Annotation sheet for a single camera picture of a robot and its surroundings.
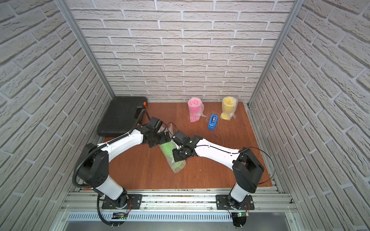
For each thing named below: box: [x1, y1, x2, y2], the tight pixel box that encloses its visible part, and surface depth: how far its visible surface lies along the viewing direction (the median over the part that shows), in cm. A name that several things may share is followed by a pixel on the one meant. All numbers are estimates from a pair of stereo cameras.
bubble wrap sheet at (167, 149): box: [158, 140, 186, 173], surface depth 85 cm
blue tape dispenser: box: [207, 114, 219, 131], surface depth 105 cm
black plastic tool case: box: [96, 96, 148, 138], surface depth 108 cm
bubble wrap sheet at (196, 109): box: [187, 96, 208, 123], surface depth 101 cm
